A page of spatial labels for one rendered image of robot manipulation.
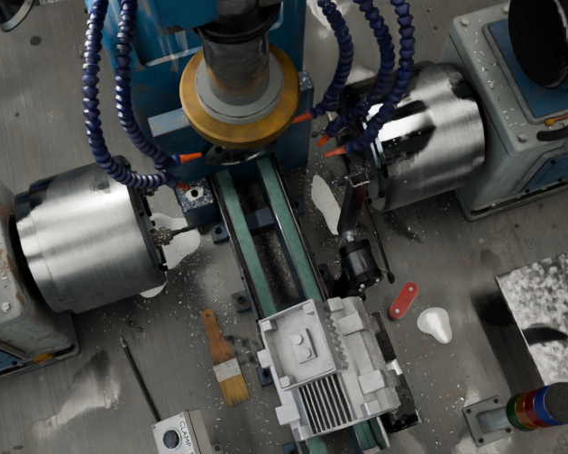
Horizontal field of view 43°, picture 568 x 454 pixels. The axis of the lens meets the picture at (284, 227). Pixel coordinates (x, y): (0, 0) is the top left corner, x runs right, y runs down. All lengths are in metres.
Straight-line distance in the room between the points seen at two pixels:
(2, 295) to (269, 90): 0.54
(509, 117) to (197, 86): 0.56
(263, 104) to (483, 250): 0.73
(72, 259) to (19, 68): 0.72
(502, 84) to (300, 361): 0.60
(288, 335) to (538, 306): 0.53
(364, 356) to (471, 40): 0.60
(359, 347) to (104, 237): 0.46
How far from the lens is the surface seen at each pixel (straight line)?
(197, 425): 1.24
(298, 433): 1.23
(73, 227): 1.23
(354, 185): 1.12
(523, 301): 1.48
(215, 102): 1.06
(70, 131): 1.72
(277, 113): 1.07
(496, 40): 1.38
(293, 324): 1.21
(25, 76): 1.82
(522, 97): 1.34
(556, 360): 1.48
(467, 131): 1.31
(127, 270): 1.25
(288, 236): 1.44
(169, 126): 1.29
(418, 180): 1.31
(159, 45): 1.29
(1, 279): 1.24
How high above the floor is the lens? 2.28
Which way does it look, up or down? 71 degrees down
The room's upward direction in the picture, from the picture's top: 1 degrees clockwise
